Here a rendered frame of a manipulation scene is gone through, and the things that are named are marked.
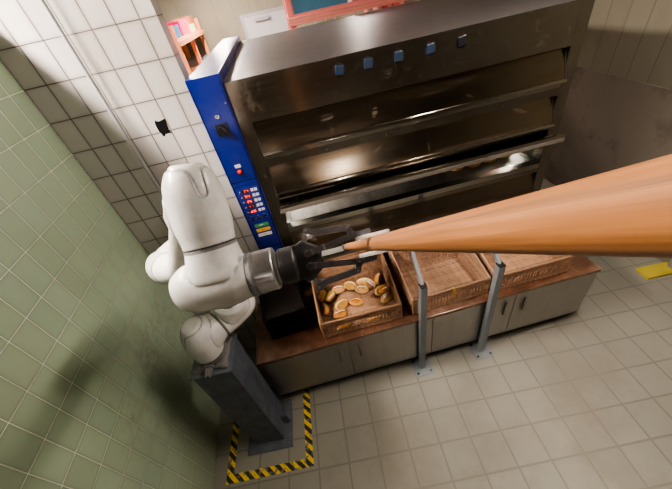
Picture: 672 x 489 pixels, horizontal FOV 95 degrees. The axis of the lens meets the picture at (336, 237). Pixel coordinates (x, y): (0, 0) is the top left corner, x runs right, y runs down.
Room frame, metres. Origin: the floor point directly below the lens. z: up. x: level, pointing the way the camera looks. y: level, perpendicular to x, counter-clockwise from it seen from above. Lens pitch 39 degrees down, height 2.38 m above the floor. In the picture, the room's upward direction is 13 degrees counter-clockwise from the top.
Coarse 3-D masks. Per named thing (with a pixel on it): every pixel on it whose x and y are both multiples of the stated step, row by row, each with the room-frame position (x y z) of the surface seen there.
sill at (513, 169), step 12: (504, 168) 1.82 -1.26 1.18; (516, 168) 1.79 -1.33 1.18; (528, 168) 1.79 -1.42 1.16; (456, 180) 1.80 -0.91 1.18; (468, 180) 1.77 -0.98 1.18; (480, 180) 1.77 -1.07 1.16; (408, 192) 1.79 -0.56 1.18; (420, 192) 1.76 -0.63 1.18; (432, 192) 1.75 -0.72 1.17; (360, 204) 1.77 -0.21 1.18; (372, 204) 1.74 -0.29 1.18; (384, 204) 1.73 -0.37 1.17; (396, 204) 1.73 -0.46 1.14; (324, 216) 1.73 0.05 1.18; (336, 216) 1.71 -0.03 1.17; (348, 216) 1.71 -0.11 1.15; (288, 228) 1.69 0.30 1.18; (300, 228) 1.69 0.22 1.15
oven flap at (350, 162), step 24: (456, 120) 1.79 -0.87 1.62; (480, 120) 1.78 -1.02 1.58; (504, 120) 1.78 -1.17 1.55; (528, 120) 1.78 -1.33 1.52; (360, 144) 1.75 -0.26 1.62; (384, 144) 1.75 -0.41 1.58; (408, 144) 1.74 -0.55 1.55; (432, 144) 1.74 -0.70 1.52; (456, 144) 1.74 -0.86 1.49; (480, 144) 1.72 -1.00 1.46; (288, 168) 1.71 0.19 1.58; (312, 168) 1.71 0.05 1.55; (336, 168) 1.71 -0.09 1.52; (360, 168) 1.70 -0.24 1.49; (384, 168) 1.68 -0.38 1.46; (288, 192) 1.65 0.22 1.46
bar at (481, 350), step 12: (348, 252) 1.33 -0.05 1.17; (504, 264) 1.17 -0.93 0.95; (420, 276) 1.19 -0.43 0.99; (420, 288) 1.13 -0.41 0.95; (492, 288) 1.17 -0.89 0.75; (420, 300) 1.14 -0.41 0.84; (492, 300) 1.16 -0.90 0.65; (420, 312) 1.14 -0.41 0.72; (492, 312) 1.16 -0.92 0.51; (420, 324) 1.13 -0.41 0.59; (420, 336) 1.13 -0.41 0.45; (480, 336) 1.18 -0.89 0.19; (420, 348) 1.13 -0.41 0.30; (480, 348) 1.16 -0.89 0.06; (420, 360) 1.13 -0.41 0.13; (420, 372) 1.10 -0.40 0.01; (432, 372) 1.08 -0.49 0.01
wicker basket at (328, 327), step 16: (352, 256) 1.67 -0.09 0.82; (320, 272) 1.64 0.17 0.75; (336, 272) 1.63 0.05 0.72; (368, 272) 1.63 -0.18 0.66; (384, 272) 1.59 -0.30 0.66; (368, 288) 1.53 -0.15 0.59; (368, 304) 1.38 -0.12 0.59; (384, 304) 1.35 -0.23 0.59; (400, 304) 1.22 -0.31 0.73; (320, 320) 1.26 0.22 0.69; (336, 320) 1.21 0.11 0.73; (352, 320) 1.21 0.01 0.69; (368, 320) 1.21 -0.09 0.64; (384, 320) 1.22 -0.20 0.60
